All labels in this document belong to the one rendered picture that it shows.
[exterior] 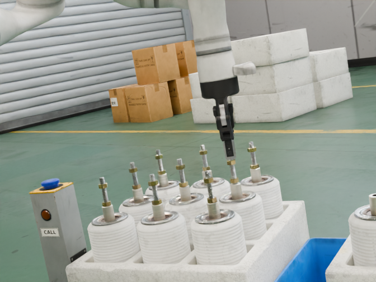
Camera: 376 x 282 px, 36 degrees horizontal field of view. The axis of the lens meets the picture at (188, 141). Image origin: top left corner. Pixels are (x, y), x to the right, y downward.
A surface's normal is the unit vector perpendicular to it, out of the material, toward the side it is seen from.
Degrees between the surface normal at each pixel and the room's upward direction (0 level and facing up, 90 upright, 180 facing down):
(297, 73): 90
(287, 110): 90
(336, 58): 90
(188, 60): 90
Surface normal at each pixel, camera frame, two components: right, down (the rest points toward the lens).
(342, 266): -0.17, -0.97
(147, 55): -0.72, 0.24
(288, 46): 0.66, 0.01
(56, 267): -0.43, 0.22
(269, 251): 0.88, -0.08
